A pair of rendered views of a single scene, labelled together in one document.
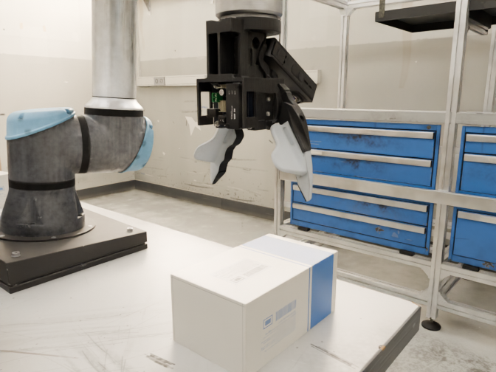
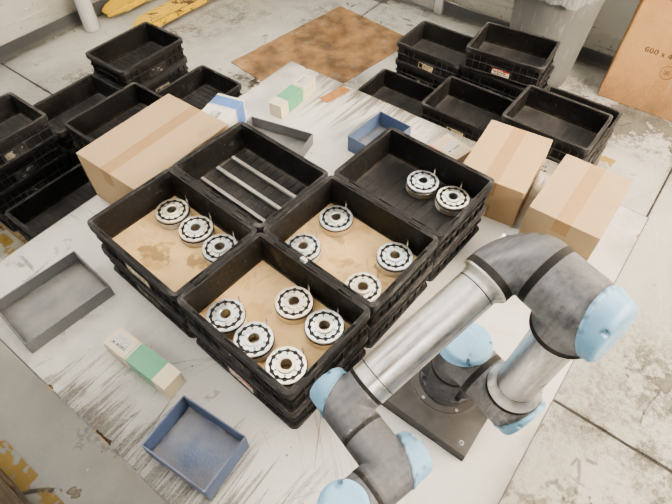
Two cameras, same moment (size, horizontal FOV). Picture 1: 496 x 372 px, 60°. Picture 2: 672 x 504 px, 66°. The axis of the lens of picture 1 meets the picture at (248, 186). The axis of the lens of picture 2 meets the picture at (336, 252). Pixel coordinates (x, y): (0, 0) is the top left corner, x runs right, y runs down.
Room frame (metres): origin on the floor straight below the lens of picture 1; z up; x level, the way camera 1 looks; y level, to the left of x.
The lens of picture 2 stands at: (0.49, -0.17, 2.02)
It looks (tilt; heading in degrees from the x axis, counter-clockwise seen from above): 52 degrees down; 88
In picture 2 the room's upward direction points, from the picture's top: straight up
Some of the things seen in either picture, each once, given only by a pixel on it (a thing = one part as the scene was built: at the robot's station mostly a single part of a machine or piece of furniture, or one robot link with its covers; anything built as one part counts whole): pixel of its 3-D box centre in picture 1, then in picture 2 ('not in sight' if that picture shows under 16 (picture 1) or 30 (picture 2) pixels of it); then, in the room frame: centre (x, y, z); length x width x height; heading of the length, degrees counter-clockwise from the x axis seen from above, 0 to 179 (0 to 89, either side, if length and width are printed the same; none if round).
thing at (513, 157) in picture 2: not in sight; (501, 171); (1.11, 1.14, 0.78); 0.30 x 0.22 x 0.16; 57
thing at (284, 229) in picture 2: not in sight; (349, 248); (0.56, 0.75, 0.87); 0.40 x 0.30 x 0.11; 137
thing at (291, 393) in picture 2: not in sight; (273, 307); (0.36, 0.53, 0.92); 0.40 x 0.30 x 0.02; 137
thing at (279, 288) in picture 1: (259, 293); not in sight; (0.52, -0.02, 0.75); 0.20 x 0.12 x 0.09; 140
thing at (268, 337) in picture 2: not in sight; (253, 339); (0.31, 0.48, 0.86); 0.10 x 0.10 x 0.01
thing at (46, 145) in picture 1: (45, 142); (463, 353); (0.81, 0.39, 0.91); 0.13 x 0.12 x 0.14; 125
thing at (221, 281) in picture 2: not in sight; (275, 317); (0.36, 0.53, 0.87); 0.40 x 0.30 x 0.11; 137
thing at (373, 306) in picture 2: not in sight; (349, 237); (0.56, 0.75, 0.92); 0.40 x 0.30 x 0.02; 137
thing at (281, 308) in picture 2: not in sight; (294, 302); (0.41, 0.58, 0.86); 0.10 x 0.10 x 0.01
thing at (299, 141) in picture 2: not in sight; (270, 145); (0.30, 1.38, 0.73); 0.27 x 0.20 x 0.05; 154
